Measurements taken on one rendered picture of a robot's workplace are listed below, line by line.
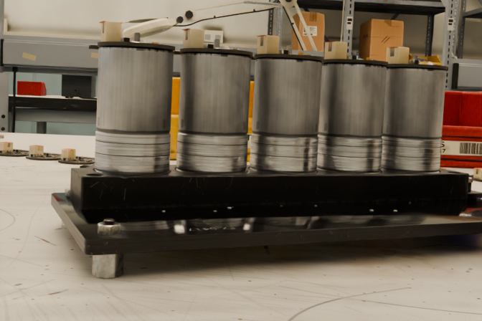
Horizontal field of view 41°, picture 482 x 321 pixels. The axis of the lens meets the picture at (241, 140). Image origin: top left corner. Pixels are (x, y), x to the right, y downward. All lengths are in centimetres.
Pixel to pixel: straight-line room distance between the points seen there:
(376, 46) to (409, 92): 412
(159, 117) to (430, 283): 9
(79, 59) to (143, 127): 229
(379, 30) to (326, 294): 424
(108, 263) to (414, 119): 13
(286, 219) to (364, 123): 6
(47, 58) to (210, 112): 231
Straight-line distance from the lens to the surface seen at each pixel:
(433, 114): 26
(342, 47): 24
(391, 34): 440
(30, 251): 20
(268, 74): 22
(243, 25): 463
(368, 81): 24
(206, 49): 21
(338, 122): 24
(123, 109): 20
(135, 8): 463
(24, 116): 260
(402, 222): 20
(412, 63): 25
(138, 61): 20
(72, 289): 16
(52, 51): 251
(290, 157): 22
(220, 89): 21
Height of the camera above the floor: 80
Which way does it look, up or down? 4 degrees down
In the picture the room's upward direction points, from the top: 3 degrees clockwise
